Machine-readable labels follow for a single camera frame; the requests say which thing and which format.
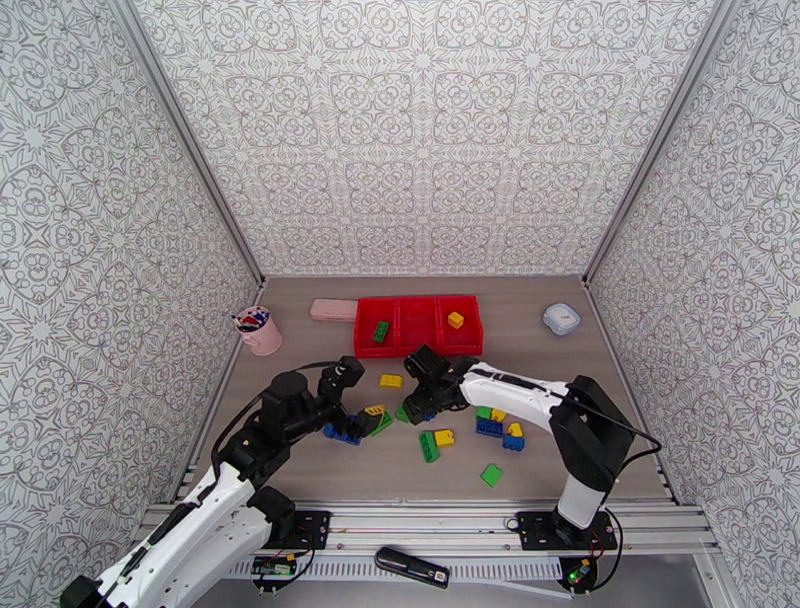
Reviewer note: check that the pink metal pen cup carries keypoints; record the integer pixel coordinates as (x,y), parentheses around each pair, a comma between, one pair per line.
(262,340)

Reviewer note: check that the yellow curved lego brick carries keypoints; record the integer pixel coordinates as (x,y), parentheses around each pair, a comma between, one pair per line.
(391,381)

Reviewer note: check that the large blue lego brick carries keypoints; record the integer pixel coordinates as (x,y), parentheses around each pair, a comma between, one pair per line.
(350,439)

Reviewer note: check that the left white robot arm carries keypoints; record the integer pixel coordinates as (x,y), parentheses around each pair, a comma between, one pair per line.
(200,525)

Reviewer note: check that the green curved lego brick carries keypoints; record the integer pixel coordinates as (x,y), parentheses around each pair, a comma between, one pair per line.
(402,415)

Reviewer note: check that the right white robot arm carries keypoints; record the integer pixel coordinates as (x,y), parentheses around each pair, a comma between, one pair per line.
(519,390)

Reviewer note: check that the right green circuit board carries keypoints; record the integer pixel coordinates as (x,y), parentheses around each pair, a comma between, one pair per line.
(578,572)

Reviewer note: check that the long green lego brick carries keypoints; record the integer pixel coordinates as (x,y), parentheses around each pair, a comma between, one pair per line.
(381,425)
(381,332)
(429,447)

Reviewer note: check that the pink pencil case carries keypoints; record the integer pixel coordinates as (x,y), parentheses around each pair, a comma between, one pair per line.
(334,310)

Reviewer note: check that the right aluminium corner post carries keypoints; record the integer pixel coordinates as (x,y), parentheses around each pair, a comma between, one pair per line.
(656,144)

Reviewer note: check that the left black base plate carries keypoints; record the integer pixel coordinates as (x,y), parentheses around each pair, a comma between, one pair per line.
(309,528)

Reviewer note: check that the left aluminium corner post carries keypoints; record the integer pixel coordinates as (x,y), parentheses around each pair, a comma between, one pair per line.
(187,144)

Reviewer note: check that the marker pens bundle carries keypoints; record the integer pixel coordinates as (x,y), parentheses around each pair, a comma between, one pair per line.
(251,320)

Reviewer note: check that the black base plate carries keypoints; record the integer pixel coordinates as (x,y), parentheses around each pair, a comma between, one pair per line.
(309,528)
(537,530)

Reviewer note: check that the green circuit board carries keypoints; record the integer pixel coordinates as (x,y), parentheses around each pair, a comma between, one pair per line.
(274,567)
(578,572)

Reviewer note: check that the small white blue container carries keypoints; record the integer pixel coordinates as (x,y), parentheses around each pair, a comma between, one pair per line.
(561,319)

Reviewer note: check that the black handheld device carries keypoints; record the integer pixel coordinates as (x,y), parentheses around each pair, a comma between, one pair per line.
(412,567)

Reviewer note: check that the left green circuit board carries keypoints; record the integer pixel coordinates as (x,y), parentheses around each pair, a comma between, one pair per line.
(274,567)

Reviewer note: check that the aluminium corner post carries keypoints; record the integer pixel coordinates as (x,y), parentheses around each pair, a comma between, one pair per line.
(187,144)
(656,144)

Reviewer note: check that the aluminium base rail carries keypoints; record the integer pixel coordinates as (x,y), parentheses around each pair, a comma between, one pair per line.
(425,522)

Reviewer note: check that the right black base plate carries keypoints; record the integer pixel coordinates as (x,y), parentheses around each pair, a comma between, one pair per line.
(537,530)

